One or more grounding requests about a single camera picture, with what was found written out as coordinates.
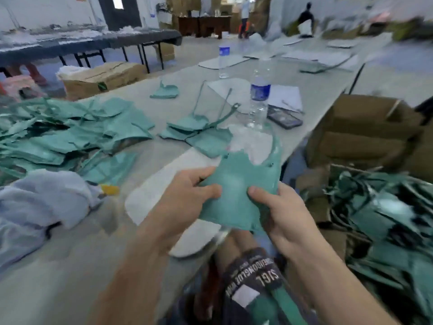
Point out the person's right hand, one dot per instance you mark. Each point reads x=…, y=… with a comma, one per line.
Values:
x=287, y=223

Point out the person's left hand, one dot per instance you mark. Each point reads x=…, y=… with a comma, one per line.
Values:
x=179, y=206

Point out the box of green parts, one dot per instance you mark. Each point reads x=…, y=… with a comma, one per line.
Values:
x=318, y=182

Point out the single green plastic part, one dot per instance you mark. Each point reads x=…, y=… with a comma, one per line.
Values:
x=237, y=193

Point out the small cardboard box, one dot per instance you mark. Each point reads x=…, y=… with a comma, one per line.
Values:
x=362, y=135

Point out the pile of green plastic parts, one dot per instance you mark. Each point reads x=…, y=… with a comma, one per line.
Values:
x=67, y=135

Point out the grey-blue wiping cloth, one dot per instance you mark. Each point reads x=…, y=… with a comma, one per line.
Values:
x=40, y=203

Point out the printed brown cardboard box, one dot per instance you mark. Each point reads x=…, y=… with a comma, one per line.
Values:
x=421, y=155

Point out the person's left forearm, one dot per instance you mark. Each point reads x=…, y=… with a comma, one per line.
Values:
x=132, y=284

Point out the person's bare leg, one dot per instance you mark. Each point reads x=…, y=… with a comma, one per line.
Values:
x=227, y=250

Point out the white foam sheet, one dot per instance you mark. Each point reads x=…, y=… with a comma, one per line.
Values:
x=155, y=193
x=223, y=62

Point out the black smartphone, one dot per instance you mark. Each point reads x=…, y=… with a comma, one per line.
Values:
x=284, y=118

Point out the white paper sheet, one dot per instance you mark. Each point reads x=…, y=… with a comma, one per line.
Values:
x=233, y=91

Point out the clear blue-label water bottle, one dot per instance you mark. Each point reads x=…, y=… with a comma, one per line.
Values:
x=259, y=94
x=224, y=61

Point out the long grey work table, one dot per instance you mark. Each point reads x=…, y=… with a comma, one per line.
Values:
x=81, y=44

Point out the pink plastic stool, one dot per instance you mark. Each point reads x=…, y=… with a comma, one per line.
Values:
x=20, y=86

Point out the dark door with window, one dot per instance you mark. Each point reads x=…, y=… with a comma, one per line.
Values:
x=118, y=10

